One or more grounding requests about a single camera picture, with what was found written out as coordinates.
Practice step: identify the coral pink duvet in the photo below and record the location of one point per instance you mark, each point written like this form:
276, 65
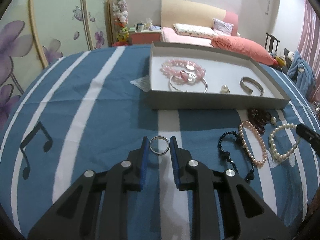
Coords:
243, 46

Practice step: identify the purple patterned pillow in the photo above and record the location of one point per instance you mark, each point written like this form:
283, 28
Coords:
219, 25

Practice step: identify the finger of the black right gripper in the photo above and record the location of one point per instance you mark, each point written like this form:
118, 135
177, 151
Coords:
310, 136

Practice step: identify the blue white striped cloth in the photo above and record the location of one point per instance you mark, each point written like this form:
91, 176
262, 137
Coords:
88, 111

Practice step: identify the dark wooden chair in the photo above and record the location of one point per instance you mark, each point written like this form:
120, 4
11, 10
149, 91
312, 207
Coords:
271, 43

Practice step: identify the stack of plush toys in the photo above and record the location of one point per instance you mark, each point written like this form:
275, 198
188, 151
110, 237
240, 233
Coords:
120, 20

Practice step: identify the pearl earring in tray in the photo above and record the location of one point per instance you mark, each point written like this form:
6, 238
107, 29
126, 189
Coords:
224, 89

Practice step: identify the thin silver bangle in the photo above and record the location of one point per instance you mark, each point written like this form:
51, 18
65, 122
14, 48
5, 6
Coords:
190, 84

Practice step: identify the grey cardboard tray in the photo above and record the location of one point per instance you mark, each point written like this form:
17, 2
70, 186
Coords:
218, 67

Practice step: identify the white floral pillow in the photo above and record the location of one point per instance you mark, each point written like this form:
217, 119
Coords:
194, 30

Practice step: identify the pink curtain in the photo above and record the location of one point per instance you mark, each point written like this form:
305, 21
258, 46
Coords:
309, 45

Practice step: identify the pearl earring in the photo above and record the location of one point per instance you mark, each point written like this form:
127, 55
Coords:
273, 120
224, 89

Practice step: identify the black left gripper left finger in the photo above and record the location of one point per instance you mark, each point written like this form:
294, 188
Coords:
95, 205

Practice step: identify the floral sliding wardrobe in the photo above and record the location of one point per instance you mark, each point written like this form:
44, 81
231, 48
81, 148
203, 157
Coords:
35, 33

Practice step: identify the pink bedside table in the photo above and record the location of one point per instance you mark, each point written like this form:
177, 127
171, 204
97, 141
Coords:
144, 37

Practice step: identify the bed with pink sheet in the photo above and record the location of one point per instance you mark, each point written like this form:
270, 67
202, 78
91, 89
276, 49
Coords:
195, 23

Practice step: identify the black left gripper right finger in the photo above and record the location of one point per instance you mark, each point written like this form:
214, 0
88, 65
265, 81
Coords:
223, 202

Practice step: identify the blue clothing pile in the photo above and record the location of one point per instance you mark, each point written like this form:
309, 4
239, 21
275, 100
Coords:
302, 75

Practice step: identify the wide silver cuff bangle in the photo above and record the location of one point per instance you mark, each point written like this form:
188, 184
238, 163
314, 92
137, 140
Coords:
247, 80

